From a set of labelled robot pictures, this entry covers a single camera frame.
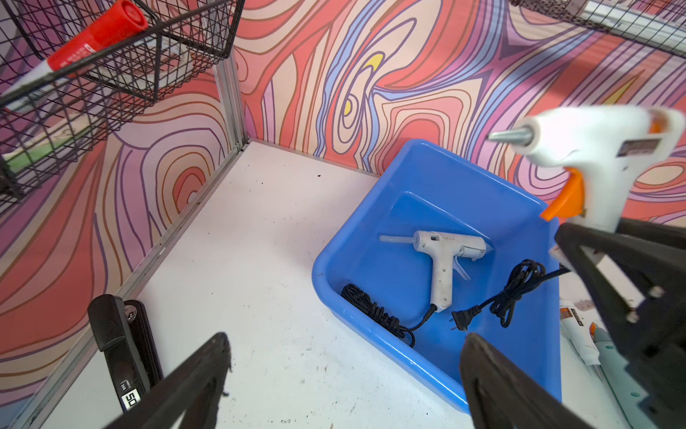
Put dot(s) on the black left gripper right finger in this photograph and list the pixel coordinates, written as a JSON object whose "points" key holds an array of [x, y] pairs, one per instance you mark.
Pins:
{"points": [[501, 395]]}

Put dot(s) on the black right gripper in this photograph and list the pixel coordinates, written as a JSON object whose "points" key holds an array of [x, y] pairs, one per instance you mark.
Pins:
{"points": [[636, 279]]}

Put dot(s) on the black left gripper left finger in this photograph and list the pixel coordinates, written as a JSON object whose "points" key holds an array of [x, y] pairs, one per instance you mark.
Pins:
{"points": [[190, 396]]}

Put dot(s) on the small white glue gun front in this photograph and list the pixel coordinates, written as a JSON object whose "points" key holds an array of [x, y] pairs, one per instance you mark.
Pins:
{"points": [[604, 149]]}

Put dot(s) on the large white glue gun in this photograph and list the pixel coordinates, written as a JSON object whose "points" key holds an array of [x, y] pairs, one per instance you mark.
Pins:
{"points": [[445, 249]]}

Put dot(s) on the mint glue gun large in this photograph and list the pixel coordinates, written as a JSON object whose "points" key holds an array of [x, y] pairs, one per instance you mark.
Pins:
{"points": [[629, 394]]}

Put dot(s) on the blue plastic storage box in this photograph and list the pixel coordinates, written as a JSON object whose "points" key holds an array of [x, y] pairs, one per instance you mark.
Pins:
{"points": [[382, 290]]}

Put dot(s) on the black stapler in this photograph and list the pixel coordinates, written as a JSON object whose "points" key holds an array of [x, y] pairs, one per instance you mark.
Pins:
{"points": [[123, 334]]}

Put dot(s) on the red marker pen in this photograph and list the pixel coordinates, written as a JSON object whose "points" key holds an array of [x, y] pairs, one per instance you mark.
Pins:
{"points": [[123, 20]]}

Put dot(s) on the black wire basket left wall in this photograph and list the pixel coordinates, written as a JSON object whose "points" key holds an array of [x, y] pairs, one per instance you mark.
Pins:
{"points": [[51, 122]]}

